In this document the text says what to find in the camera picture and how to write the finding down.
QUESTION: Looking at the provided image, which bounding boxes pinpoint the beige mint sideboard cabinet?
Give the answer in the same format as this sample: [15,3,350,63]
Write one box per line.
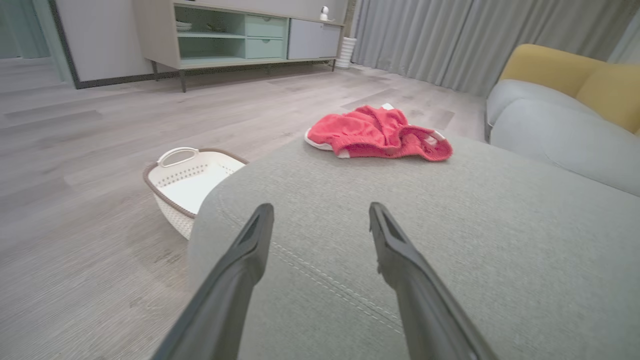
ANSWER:
[133,0,349,94]

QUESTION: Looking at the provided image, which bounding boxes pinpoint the yellow sofa back cushion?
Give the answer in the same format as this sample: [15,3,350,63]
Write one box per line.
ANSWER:
[576,64,640,135]
[500,44,609,99]

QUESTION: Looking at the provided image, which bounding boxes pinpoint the grey sofa seat cushion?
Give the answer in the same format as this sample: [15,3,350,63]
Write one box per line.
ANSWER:
[489,97,640,197]
[485,79,601,126]

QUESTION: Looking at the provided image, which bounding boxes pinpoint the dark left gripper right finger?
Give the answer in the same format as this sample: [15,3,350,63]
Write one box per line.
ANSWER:
[369,202,501,360]

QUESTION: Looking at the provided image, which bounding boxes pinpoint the grey fabric sofa ottoman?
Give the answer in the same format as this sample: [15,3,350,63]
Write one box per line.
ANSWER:
[186,134,640,360]

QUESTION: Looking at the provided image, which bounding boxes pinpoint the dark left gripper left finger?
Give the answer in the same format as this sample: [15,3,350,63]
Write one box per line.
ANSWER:
[151,202,275,360]

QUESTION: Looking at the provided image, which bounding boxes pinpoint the red textured garment white trim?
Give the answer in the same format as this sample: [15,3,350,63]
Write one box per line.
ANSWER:
[304,104,454,163]

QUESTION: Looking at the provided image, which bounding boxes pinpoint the grey pleated curtain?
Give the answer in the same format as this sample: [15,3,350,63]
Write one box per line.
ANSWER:
[350,0,640,97]

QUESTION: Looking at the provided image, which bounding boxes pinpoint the white ribbed floor vase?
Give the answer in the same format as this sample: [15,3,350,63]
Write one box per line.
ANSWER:
[334,37,358,70]

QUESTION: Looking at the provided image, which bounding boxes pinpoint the white perforated laundry basket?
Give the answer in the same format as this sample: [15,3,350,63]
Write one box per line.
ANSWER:
[142,146,250,241]

